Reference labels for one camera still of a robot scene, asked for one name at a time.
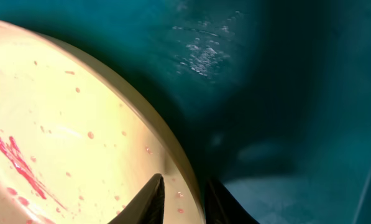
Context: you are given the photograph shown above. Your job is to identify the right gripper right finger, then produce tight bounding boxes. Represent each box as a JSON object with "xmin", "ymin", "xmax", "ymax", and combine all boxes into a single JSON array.
[{"xmin": 204, "ymin": 179, "xmax": 259, "ymax": 224}]

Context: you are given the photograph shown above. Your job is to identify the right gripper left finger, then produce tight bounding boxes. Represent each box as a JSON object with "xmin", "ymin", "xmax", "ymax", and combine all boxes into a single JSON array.
[{"xmin": 108, "ymin": 174, "xmax": 165, "ymax": 224}]

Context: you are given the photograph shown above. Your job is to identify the yellow green plate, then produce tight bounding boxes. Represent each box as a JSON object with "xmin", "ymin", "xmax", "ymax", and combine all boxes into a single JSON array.
[{"xmin": 0, "ymin": 21, "xmax": 205, "ymax": 223}]

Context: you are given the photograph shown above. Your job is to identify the teal plastic serving tray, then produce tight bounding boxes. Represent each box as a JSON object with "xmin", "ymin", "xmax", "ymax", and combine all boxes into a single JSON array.
[{"xmin": 0, "ymin": 0, "xmax": 371, "ymax": 223}]

